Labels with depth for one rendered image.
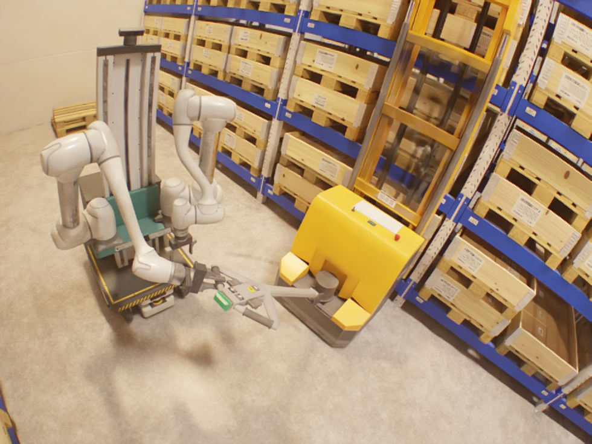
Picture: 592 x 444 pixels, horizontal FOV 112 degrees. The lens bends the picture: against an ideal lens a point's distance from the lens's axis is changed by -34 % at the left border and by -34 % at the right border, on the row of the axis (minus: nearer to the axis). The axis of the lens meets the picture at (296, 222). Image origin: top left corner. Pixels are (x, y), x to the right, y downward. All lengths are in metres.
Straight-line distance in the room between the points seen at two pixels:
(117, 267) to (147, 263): 1.09
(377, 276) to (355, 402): 0.91
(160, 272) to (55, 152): 0.61
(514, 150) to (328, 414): 2.16
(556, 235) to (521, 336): 0.91
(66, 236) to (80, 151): 0.58
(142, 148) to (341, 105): 1.61
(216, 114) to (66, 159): 0.75
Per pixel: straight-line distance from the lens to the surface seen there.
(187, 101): 1.54
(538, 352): 2.91
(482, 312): 2.69
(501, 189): 2.28
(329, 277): 2.23
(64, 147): 1.22
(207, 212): 1.60
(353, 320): 2.18
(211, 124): 1.57
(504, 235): 2.39
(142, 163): 1.90
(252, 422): 2.04
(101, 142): 1.26
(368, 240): 2.04
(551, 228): 2.36
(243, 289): 1.34
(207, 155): 1.70
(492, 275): 2.48
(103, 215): 1.73
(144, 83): 1.73
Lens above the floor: 1.96
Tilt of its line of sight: 35 degrees down
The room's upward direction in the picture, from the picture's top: 16 degrees clockwise
